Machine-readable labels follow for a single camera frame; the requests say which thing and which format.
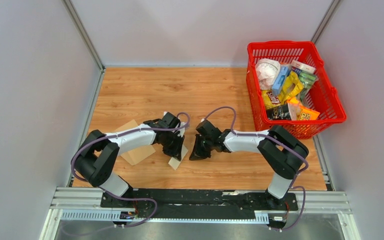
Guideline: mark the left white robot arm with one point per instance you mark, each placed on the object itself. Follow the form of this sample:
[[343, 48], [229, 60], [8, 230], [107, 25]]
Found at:
[[95, 159]]

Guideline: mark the white crumpled bag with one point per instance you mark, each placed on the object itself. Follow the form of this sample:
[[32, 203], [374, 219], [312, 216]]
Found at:
[[267, 70]]

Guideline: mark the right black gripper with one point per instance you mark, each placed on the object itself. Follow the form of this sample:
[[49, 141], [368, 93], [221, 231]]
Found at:
[[198, 153]]

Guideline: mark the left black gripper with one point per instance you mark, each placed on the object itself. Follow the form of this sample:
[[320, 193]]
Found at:
[[175, 152]]

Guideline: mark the white letter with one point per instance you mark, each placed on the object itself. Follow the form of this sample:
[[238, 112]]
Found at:
[[174, 163]]

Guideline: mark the white red small box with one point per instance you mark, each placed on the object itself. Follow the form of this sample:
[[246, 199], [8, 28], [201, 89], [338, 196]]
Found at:
[[299, 67]]

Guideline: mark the blue box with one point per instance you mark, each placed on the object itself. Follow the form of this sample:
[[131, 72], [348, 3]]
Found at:
[[280, 79]]

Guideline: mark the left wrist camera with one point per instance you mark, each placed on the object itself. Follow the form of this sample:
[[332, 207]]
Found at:
[[183, 126]]

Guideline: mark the black snack packet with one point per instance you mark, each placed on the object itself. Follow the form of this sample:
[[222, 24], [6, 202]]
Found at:
[[281, 112]]

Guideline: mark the yellow snack bag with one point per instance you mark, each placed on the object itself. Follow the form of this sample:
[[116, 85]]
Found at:
[[291, 88]]

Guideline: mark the aluminium frame rail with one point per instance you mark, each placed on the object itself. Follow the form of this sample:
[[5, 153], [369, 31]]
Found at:
[[76, 213]]

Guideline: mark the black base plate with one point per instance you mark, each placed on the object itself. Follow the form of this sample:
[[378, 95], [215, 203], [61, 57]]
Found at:
[[199, 203]]

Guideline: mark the orange snack bag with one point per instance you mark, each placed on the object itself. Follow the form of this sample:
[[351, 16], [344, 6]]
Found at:
[[299, 112]]

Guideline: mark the brown paper envelope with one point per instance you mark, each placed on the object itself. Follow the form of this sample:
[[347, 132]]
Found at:
[[139, 154]]

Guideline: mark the red plastic basket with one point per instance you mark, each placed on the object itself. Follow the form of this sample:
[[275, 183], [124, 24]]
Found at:
[[322, 97]]

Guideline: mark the green packet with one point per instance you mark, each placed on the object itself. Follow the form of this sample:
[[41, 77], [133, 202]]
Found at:
[[307, 80]]

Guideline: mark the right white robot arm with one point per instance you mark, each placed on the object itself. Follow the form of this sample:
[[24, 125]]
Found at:
[[282, 151]]

